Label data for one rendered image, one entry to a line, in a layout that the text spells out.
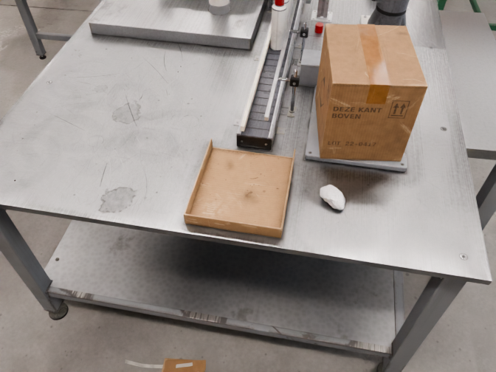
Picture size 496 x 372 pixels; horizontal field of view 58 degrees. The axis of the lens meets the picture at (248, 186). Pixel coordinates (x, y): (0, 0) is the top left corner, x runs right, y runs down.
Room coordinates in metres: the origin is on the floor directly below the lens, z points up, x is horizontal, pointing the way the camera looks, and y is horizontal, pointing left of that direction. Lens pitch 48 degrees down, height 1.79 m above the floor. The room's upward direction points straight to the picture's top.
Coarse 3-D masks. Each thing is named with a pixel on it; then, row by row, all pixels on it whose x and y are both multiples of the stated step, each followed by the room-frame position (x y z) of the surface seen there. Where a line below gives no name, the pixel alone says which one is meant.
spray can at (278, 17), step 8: (280, 0) 1.49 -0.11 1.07; (272, 8) 1.49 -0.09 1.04; (280, 8) 1.48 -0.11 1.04; (272, 16) 1.49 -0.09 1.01; (280, 16) 1.48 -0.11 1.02; (272, 24) 1.49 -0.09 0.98; (280, 24) 1.48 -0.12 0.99; (272, 32) 1.49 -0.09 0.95; (280, 32) 1.48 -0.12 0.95; (272, 40) 1.49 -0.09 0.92; (280, 40) 1.48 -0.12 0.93; (272, 48) 1.49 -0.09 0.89; (280, 48) 1.48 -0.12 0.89
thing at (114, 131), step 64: (64, 64) 1.47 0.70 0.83; (128, 64) 1.47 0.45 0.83; (192, 64) 1.47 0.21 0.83; (256, 64) 1.47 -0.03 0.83; (448, 64) 1.47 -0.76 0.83; (0, 128) 1.10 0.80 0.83; (64, 128) 1.10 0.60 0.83; (128, 128) 1.10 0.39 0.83; (192, 128) 1.10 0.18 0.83; (448, 128) 1.10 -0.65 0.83; (0, 192) 0.83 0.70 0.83; (64, 192) 0.83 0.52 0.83; (128, 192) 0.83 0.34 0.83; (384, 192) 0.83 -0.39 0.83; (448, 192) 0.83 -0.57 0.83; (320, 256) 0.62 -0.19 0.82; (384, 256) 0.62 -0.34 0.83; (448, 256) 0.62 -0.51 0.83
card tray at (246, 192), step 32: (224, 160) 0.95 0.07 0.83; (256, 160) 0.95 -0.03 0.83; (288, 160) 0.95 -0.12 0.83; (192, 192) 0.80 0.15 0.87; (224, 192) 0.83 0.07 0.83; (256, 192) 0.83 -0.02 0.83; (288, 192) 0.80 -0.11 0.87; (192, 224) 0.71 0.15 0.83; (224, 224) 0.70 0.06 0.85; (256, 224) 0.69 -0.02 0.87
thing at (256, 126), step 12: (288, 48) 1.50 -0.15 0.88; (276, 60) 1.42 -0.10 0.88; (264, 72) 1.34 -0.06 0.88; (264, 84) 1.27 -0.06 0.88; (264, 96) 1.21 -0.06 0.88; (276, 96) 1.21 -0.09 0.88; (252, 108) 1.14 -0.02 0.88; (264, 108) 1.14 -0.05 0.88; (252, 120) 1.08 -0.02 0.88; (264, 120) 1.08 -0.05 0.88; (252, 132) 1.03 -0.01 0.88; (264, 132) 1.03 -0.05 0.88
